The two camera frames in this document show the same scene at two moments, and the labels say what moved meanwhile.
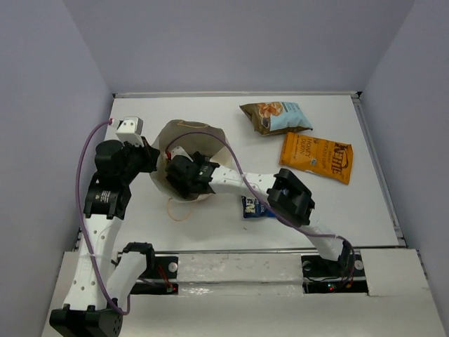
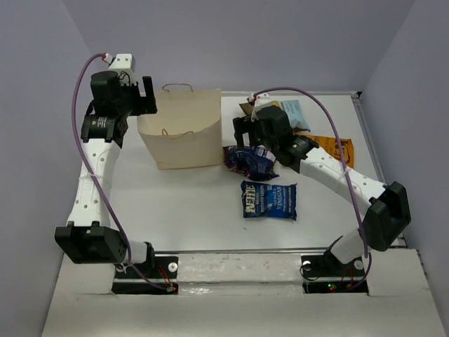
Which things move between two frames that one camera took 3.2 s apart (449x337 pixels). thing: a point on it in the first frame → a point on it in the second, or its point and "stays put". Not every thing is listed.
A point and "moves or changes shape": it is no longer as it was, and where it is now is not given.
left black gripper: [149, 153] → [144, 104]
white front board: [250, 295] stays put
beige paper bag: [197, 136] moves or changes shape
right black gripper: [182, 184] → [244, 124]
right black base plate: [346, 275] stays put
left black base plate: [165, 267] stays put
